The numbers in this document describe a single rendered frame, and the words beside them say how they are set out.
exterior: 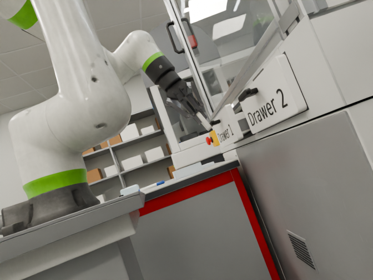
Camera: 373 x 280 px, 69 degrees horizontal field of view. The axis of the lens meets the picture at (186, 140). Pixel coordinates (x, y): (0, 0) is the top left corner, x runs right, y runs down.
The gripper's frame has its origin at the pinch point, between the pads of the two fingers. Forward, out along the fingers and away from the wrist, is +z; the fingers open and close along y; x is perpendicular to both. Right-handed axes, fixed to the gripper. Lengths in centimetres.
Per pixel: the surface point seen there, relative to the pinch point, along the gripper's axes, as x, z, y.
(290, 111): 42.9, 12.1, -5.1
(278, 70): 44.8, 4.9, -7.7
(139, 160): -376, -47, 55
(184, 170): -24.1, 9.2, 15.3
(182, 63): -80, -44, -31
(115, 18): -223, -184, -45
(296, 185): 28.3, 27.7, -1.3
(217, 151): -80, 14, -10
